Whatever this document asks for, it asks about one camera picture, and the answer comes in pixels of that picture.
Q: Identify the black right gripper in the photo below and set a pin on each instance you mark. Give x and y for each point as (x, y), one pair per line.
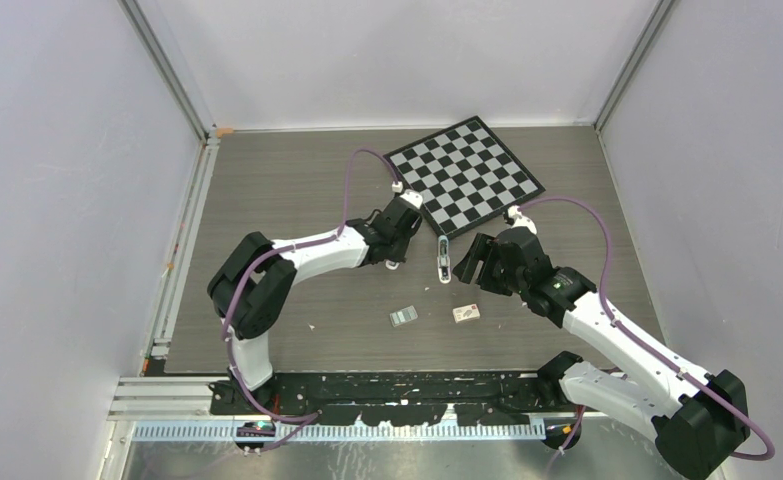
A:
(482, 249)

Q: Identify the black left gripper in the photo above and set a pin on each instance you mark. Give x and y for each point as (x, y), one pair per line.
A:
(399, 254)

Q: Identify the small blue grey stapler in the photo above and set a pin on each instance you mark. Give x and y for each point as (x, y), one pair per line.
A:
(443, 260)

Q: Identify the white playing card box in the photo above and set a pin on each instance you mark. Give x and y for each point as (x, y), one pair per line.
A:
(466, 313)

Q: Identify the grey staple box tray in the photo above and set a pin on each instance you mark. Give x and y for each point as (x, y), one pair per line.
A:
(403, 316)

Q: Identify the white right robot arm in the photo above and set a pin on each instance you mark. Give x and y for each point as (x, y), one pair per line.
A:
(694, 418)

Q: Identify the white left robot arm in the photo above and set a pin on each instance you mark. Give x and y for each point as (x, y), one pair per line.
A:
(250, 289)

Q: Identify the black white chessboard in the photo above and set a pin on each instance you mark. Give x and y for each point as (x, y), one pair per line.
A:
(466, 176)

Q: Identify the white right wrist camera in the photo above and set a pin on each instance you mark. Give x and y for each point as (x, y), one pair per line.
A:
(515, 218)

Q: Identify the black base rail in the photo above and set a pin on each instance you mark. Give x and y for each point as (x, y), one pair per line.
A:
(476, 398)

